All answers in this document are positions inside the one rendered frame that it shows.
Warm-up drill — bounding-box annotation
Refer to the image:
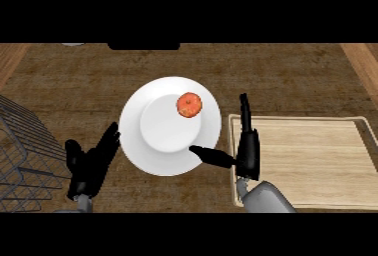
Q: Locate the white round plate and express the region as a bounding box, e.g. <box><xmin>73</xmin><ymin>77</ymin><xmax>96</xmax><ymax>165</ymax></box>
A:
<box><xmin>118</xmin><ymin>76</ymin><xmax>223</xmax><ymax>177</ymax></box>

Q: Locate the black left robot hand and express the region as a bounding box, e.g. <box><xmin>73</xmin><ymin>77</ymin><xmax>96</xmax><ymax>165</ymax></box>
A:
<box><xmin>64</xmin><ymin>121</ymin><xmax>123</xmax><ymax>202</ymax></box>

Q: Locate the pale wooden tray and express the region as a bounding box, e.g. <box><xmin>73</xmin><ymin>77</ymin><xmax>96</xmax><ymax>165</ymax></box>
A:
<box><xmin>228</xmin><ymin>114</ymin><xmax>378</xmax><ymax>211</ymax></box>

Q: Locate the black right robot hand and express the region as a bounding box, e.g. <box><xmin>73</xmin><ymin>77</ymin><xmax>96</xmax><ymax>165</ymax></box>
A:
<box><xmin>188</xmin><ymin>92</ymin><xmax>262</xmax><ymax>182</ymax></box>

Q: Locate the grey wire basket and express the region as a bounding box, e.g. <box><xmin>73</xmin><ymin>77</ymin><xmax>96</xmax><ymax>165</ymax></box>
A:
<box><xmin>0</xmin><ymin>95</ymin><xmax>74</xmax><ymax>214</ymax></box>

